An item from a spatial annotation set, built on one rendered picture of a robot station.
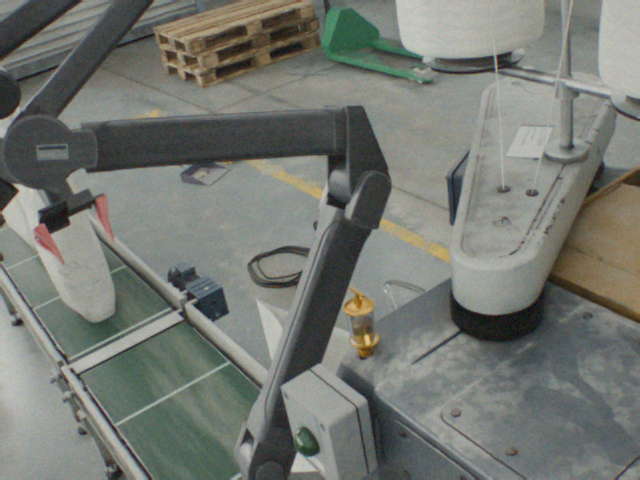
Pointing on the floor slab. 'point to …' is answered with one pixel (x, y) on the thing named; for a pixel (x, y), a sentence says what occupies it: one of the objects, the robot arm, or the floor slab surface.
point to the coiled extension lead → (278, 276)
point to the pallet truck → (336, 16)
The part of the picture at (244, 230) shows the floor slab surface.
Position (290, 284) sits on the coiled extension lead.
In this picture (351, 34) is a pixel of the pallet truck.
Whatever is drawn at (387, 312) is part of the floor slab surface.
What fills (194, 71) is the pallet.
